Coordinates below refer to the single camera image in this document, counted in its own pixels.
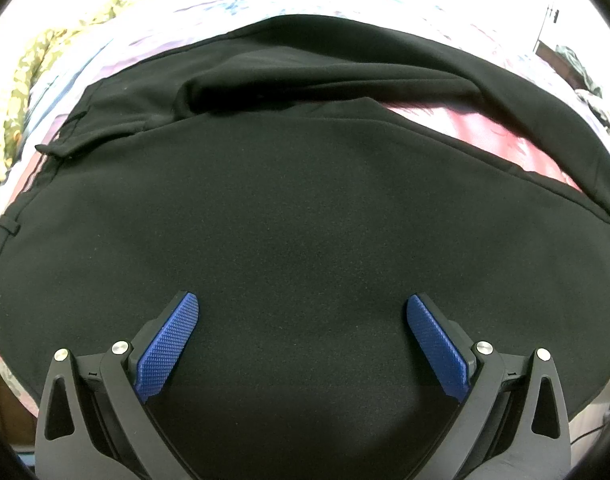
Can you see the colourful satin bedspread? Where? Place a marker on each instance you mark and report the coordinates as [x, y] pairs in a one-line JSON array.
[[485, 135]]

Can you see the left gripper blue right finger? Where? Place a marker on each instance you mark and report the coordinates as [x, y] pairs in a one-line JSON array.
[[511, 421]]

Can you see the black pants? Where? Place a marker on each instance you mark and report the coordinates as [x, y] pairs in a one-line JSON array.
[[295, 209]]

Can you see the yellow floral blanket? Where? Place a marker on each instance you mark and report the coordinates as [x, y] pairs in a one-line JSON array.
[[37, 60]]

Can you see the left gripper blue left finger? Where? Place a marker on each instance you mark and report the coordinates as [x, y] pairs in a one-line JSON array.
[[93, 422]]

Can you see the dark wooden nightstand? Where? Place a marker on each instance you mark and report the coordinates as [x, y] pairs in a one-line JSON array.
[[550, 56]]

